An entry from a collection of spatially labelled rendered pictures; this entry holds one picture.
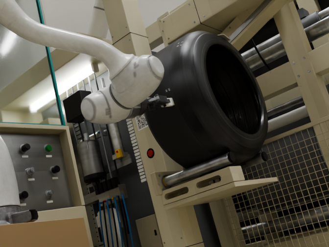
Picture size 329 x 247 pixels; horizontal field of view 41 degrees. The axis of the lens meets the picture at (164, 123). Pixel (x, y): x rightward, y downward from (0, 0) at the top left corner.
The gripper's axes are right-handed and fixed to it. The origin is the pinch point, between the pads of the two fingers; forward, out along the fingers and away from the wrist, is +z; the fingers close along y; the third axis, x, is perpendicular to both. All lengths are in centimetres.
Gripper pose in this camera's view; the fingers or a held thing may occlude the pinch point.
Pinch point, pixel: (166, 102)
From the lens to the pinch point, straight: 168.1
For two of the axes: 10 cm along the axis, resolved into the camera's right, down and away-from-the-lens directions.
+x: 3.4, 9.3, -1.4
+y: -7.4, 3.5, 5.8
